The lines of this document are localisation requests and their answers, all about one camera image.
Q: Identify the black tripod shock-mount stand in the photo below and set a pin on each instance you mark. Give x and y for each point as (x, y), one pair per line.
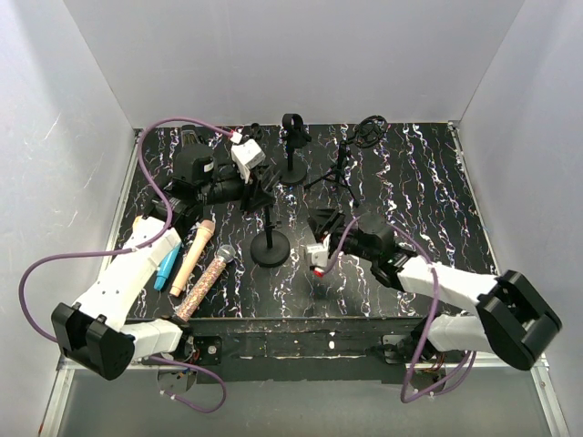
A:
(368, 133)

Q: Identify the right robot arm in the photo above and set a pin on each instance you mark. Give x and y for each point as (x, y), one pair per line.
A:
(503, 315)

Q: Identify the glitter silver-head microphone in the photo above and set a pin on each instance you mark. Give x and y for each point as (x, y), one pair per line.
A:
(224, 255)

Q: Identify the pale pink microphone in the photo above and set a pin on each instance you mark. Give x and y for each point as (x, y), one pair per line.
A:
(193, 257)

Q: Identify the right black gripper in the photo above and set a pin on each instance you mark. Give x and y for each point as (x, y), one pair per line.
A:
(331, 227)

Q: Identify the black round-base mic stand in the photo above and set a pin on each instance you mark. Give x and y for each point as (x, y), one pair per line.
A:
(293, 172)

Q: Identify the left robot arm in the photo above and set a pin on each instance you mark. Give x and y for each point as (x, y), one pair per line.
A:
(93, 331)

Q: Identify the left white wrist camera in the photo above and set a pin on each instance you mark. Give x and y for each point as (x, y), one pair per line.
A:
(247, 156)

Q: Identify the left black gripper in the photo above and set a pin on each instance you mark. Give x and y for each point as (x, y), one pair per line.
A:
(258, 199)

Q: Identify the teal blue microphone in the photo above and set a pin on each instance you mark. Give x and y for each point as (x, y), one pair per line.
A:
(165, 268)

